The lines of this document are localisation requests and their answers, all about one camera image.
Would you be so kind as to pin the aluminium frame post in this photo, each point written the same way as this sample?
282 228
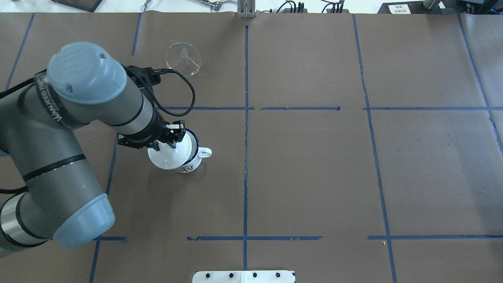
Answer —
246 9

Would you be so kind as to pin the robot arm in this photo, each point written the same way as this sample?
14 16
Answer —
62 199

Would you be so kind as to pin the black box with label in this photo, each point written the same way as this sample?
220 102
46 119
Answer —
400 8

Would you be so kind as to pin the white ceramic lid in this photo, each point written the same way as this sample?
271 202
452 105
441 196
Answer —
170 158

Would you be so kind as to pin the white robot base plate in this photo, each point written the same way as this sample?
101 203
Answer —
245 276

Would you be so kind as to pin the white enamel mug blue rim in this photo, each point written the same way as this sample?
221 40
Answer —
198 153

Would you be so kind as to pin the dark framed tray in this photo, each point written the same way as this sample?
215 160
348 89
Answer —
84 5

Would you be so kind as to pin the black power strip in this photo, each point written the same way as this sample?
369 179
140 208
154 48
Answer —
286 10

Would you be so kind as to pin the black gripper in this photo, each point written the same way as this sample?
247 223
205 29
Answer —
156 132

